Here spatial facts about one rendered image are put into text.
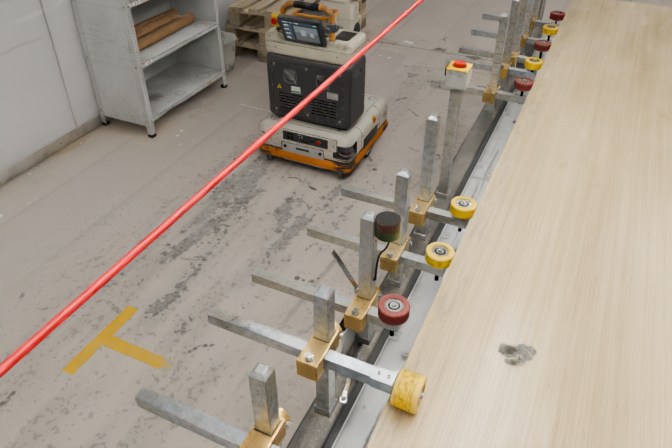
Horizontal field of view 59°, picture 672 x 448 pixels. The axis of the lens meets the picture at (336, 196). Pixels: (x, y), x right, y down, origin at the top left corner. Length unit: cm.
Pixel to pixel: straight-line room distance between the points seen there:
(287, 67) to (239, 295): 136
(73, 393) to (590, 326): 194
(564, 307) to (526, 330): 14
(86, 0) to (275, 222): 181
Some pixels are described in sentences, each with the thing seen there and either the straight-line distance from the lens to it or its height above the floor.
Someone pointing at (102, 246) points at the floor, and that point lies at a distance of 330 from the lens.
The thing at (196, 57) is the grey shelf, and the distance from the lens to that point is 485.
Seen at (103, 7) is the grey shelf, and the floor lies 86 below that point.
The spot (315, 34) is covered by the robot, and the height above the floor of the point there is 87.
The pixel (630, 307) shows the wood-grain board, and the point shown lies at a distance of 168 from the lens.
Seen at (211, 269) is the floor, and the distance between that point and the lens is 300.
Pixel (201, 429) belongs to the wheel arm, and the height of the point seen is 96.
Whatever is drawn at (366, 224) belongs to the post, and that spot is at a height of 112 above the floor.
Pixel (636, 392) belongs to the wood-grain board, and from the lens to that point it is 149.
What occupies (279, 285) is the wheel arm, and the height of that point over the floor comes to 85.
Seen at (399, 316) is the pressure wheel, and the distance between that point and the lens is 149.
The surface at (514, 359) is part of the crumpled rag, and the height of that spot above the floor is 91.
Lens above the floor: 199
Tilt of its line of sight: 35 degrees down
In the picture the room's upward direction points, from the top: straight up
